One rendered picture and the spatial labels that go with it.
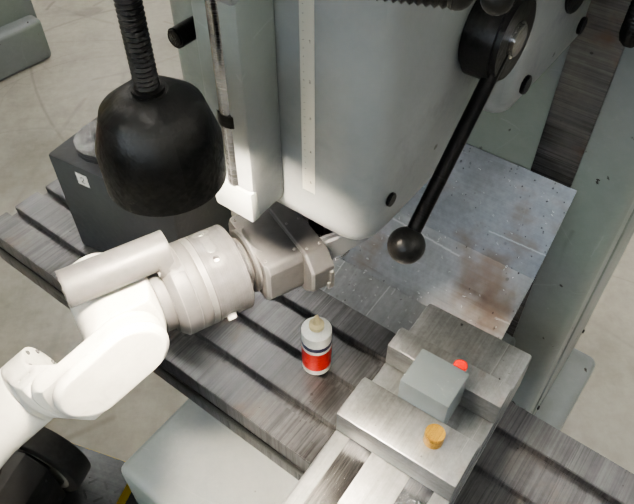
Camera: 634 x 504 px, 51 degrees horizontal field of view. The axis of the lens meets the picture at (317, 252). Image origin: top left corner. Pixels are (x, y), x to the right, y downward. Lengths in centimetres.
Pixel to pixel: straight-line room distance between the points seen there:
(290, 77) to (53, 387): 32
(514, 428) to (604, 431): 117
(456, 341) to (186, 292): 41
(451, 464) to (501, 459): 15
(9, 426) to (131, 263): 18
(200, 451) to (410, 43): 68
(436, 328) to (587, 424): 123
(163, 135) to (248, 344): 62
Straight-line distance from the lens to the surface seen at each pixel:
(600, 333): 227
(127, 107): 37
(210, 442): 97
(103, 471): 150
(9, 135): 306
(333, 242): 65
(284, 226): 65
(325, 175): 50
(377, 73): 43
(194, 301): 60
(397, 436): 76
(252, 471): 95
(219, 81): 45
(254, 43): 44
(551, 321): 118
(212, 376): 93
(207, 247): 61
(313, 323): 84
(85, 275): 58
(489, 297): 104
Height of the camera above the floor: 171
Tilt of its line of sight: 48 degrees down
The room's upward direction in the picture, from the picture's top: straight up
